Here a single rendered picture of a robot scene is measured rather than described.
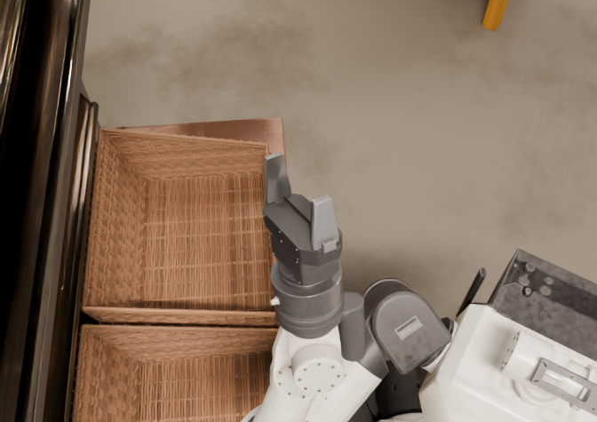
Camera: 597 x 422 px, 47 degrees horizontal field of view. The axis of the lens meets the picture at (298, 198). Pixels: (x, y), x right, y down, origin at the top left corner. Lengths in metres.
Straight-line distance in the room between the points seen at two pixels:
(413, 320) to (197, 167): 1.22
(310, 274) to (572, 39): 2.93
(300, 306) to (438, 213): 2.03
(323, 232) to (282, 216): 0.08
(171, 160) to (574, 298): 1.32
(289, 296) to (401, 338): 0.29
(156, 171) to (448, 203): 1.25
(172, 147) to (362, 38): 1.56
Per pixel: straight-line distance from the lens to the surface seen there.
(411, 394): 2.12
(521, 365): 0.96
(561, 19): 3.68
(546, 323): 1.12
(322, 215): 0.72
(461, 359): 1.06
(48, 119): 1.31
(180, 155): 2.07
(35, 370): 1.06
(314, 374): 0.87
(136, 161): 2.11
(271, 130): 2.26
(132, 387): 1.90
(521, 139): 3.11
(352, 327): 0.89
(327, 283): 0.82
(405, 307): 1.05
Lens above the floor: 2.37
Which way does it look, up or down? 58 degrees down
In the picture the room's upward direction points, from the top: straight up
